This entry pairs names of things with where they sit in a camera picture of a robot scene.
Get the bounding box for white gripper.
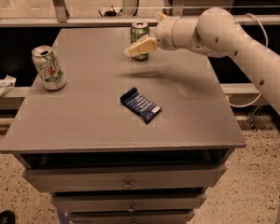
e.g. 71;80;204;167
124;12;180;57

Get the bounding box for green soda can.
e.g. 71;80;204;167
131;21;149;61

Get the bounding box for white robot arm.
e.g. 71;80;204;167
125;7;280;224

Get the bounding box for white soda can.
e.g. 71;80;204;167
32;46;65;91

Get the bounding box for blue snack bar wrapper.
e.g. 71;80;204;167
119;88;161;123

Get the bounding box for grey drawer cabinet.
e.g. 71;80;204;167
0;26;247;224

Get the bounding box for top grey drawer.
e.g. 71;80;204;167
23;164;226;193

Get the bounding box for grey drawer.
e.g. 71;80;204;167
70;210;194;224
23;164;226;193
51;193;206;213

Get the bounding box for white crumpled packet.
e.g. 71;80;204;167
0;76;16;98

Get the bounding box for middle grey drawer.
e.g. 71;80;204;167
51;193;206;213

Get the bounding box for bottom grey drawer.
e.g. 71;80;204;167
70;210;194;224

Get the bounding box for black shoe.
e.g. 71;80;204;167
0;210;15;224

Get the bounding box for white cable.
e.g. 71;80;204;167
226;12;270;108

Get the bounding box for metal railing frame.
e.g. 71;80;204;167
0;0;280;27

